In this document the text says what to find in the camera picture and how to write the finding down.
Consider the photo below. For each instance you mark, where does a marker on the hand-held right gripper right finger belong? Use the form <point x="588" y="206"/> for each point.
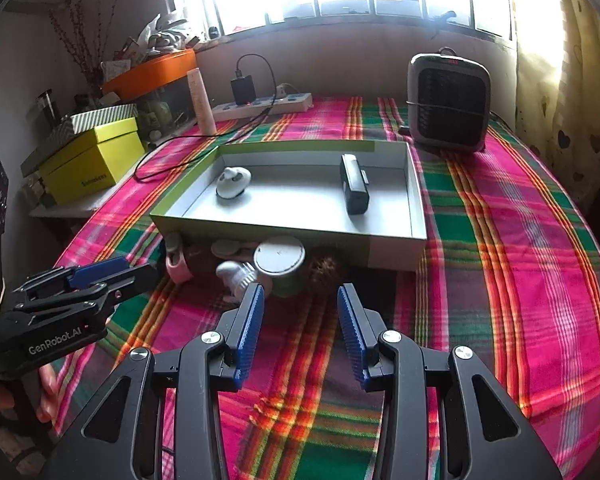
<point x="352" y="340"/>

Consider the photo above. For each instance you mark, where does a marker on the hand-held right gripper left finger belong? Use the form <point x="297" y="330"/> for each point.
<point x="250" y="332"/>

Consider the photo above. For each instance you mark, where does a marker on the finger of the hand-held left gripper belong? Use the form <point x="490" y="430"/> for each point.
<point x="130" y="282"/>
<point x="100" y="269"/>

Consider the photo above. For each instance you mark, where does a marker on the pink and white plastic brush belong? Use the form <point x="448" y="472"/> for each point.
<point x="176" y="265"/>

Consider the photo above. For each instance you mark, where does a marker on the white suction hook with knob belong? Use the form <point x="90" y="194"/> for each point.
<point x="235" y="275"/>

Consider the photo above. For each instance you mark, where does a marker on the brown walnut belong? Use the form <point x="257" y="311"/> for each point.
<point x="324" y="271"/>

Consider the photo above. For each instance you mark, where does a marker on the white and green cardboard tray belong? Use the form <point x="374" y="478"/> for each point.
<point x="290" y="200"/>

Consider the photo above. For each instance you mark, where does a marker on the person's left forearm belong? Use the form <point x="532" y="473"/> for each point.
<point x="0" y="450"/>

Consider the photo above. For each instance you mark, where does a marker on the person's left hand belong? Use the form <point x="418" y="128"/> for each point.
<point x="47" y="395"/>

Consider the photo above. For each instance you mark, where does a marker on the white round lid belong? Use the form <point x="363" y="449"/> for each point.
<point x="280" y="257"/>

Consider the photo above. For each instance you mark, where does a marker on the pale round suction hook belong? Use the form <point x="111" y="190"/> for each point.
<point x="225" y="247"/>

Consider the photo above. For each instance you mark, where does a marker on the yellow cardboard box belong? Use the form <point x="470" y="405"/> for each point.
<point x="95" y="160"/>

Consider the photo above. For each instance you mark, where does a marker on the plaid blanket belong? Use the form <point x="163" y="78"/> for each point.
<point x="480" y="310"/>

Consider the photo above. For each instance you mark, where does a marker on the white round gadget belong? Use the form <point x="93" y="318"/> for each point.
<point x="232" y="185"/>

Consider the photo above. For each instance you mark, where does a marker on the black rectangular device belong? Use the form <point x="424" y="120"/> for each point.
<point x="355" y="190"/>

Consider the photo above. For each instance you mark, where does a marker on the striped box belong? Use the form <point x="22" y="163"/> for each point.
<point x="100" y="116"/>

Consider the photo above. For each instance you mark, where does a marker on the clear storage container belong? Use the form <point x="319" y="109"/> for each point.
<point x="170" y="105"/>

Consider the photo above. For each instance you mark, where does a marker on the cream lotion tube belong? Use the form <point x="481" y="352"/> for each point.
<point x="202" y="105"/>

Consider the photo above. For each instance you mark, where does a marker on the orange plastic tray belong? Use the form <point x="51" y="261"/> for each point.
<point x="155" y="72"/>

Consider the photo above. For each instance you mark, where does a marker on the black charger adapter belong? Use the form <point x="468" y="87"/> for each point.
<point x="243" y="90"/>

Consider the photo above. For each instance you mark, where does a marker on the white power strip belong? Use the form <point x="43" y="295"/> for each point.
<point x="280" y="105"/>

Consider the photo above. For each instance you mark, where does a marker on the white power plug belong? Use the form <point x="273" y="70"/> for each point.
<point x="282" y="92"/>

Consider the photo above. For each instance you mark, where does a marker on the white plastic bag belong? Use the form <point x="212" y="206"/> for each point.
<point x="160" y="30"/>

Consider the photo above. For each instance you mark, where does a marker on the white black speaker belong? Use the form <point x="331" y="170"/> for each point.
<point x="450" y="105"/>

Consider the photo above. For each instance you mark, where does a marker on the patterned curtain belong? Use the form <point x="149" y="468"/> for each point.
<point x="555" y="85"/>

